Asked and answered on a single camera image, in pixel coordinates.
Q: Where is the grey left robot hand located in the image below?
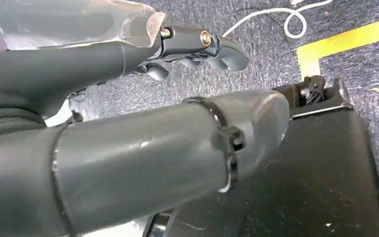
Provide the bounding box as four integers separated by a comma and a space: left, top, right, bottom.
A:
0, 25, 290, 237

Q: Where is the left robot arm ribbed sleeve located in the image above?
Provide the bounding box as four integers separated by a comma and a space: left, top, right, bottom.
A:
0, 107, 48, 141

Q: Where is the clear plastic hand cover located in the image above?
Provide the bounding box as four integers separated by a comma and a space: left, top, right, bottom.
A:
0, 0, 167, 55

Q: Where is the yellow floor tape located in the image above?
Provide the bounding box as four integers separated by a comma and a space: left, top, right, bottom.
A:
296, 14, 379, 81

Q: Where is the black cable tie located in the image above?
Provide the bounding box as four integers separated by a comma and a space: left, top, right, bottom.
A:
181, 96, 246, 194

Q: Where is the white cable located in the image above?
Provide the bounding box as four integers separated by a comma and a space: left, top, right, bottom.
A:
221, 0, 336, 40

